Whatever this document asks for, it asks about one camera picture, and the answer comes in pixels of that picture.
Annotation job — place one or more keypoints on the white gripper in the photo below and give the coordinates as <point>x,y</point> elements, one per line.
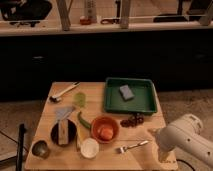
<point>165,145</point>

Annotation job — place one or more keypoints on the silver metal fork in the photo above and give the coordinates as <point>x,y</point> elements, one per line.
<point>123,149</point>

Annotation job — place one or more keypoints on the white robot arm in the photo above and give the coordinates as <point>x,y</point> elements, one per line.
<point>184,133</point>

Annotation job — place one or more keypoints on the white plastic cup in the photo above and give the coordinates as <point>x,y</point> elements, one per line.
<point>89,148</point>

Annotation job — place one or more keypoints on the small metal cup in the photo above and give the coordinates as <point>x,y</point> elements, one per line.
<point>41,149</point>

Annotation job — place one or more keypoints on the dark grape bunch toy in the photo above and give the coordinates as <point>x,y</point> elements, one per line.
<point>132,121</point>

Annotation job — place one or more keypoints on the orange fruit toy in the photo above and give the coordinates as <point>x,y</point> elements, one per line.
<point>106,133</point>

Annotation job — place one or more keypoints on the orange plastic bowl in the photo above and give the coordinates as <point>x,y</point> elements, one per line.
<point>104,121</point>

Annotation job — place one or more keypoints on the grey sponge block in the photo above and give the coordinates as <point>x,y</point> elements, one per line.
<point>126,92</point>

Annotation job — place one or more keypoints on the green plastic tray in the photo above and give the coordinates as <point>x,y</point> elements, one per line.
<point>143,101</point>

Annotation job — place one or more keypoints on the green chili pepper toy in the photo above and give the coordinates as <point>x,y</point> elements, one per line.
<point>83,121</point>

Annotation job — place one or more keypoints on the black round bowl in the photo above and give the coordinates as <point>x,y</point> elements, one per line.
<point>72,131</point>

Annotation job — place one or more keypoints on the light green leaf toy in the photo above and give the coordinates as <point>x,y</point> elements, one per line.
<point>80,99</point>

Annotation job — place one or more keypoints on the grey spatula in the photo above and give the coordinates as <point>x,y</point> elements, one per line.
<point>63,112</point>

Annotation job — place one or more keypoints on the wooden table leg right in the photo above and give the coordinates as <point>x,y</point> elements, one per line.
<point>125,12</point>

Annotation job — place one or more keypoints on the wooden table leg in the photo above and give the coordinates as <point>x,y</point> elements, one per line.
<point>63,12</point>
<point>125,12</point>

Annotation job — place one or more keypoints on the black pole stand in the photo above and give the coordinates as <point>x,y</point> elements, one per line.
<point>20,147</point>

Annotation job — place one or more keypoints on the red object on floor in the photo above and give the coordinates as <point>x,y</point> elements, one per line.
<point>85,21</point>

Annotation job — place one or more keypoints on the wooden table leg left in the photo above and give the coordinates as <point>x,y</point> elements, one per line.
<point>63,12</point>

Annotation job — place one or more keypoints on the black office chair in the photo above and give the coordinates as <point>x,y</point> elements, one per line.
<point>29,12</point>

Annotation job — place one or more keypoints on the white handled brush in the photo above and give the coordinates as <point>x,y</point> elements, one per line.
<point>58,96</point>

